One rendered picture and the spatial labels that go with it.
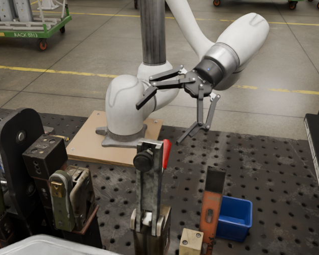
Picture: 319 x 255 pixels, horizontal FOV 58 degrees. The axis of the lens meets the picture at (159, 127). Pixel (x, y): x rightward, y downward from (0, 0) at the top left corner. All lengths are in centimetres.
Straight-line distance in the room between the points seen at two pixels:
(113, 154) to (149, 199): 71
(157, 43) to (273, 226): 79
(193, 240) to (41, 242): 28
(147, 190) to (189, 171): 66
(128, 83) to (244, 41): 50
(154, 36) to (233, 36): 48
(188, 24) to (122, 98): 37
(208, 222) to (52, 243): 29
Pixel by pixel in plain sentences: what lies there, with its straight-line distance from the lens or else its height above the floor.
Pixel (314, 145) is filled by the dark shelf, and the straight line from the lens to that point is 82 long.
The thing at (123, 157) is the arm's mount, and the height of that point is 72.
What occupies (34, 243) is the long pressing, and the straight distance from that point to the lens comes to 61.
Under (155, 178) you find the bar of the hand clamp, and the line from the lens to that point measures 44.
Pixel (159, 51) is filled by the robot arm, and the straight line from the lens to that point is 122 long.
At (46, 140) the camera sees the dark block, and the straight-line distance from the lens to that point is 63.
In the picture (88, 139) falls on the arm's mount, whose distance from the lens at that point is 128.
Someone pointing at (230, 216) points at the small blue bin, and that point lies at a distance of 100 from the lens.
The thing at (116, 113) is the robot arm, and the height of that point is 88.
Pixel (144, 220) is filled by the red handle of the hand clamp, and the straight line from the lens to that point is 51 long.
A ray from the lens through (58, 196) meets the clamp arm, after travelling 57.
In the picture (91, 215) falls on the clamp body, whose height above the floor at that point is 95.
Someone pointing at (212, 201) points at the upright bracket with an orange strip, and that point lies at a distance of 46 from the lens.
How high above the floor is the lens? 148
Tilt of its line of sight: 35 degrees down
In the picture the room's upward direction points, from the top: straight up
